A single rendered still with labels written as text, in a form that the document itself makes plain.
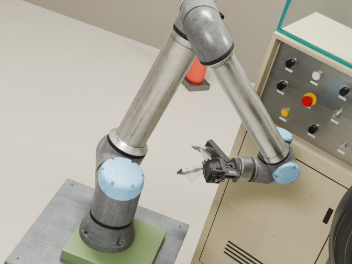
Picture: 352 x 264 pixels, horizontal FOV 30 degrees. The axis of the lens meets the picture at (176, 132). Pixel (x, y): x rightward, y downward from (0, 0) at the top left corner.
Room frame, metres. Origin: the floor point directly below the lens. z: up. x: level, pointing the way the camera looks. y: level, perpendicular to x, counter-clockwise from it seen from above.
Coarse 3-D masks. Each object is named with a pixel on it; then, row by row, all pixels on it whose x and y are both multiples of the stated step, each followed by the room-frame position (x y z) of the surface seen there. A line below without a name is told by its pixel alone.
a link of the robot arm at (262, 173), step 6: (258, 162) 1.97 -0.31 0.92; (258, 168) 1.95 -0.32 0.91; (264, 168) 1.95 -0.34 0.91; (252, 174) 1.93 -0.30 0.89; (258, 174) 1.94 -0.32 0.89; (264, 174) 1.95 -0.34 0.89; (270, 174) 1.96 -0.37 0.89; (252, 180) 1.93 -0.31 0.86; (258, 180) 1.94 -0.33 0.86; (264, 180) 1.95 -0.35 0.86; (270, 180) 1.96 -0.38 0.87
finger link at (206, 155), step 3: (192, 147) 1.87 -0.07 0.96; (195, 147) 1.87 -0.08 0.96; (198, 147) 1.88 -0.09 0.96; (201, 147) 1.88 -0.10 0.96; (204, 147) 1.89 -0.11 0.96; (198, 150) 1.88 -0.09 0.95; (201, 150) 1.87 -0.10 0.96; (204, 150) 1.89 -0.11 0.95; (201, 153) 1.87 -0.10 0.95; (204, 153) 1.88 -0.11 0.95; (207, 153) 1.90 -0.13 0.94; (210, 153) 1.90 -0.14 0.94; (204, 156) 1.86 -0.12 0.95; (207, 156) 1.88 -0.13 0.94; (210, 156) 1.90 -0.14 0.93; (204, 159) 1.85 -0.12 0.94; (210, 159) 1.89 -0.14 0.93
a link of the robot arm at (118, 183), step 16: (112, 160) 1.74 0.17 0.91; (128, 160) 1.77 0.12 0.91; (96, 176) 1.74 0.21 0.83; (112, 176) 1.67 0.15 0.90; (128, 176) 1.69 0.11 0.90; (144, 176) 1.73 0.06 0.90; (96, 192) 1.66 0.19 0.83; (112, 192) 1.63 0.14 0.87; (128, 192) 1.64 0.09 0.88; (96, 208) 1.64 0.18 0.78; (112, 208) 1.63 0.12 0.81; (128, 208) 1.65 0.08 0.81; (112, 224) 1.63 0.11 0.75
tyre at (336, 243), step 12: (348, 192) 1.43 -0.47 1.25; (348, 204) 1.40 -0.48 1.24; (336, 216) 1.42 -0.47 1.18; (348, 216) 1.37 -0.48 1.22; (336, 228) 1.39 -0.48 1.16; (348, 228) 1.37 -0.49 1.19; (336, 240) 1.38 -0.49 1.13; (348, 240) 1.36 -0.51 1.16; (336, 252) 1.37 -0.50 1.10; (348, 252) 1.35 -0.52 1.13
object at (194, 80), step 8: (192, 64) 4.09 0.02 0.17; (200, 64) 4.07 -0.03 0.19; (192, 72) 4.08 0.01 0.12; (200, 72) 4.08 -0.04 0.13; (184, 80) 4.08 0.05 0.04; (192, 80) 4.07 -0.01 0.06; (200, 80) 4.09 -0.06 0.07; (192, 88) 4.02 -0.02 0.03; (200, 88) 4.07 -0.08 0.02; (208, 88) 4.11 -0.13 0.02
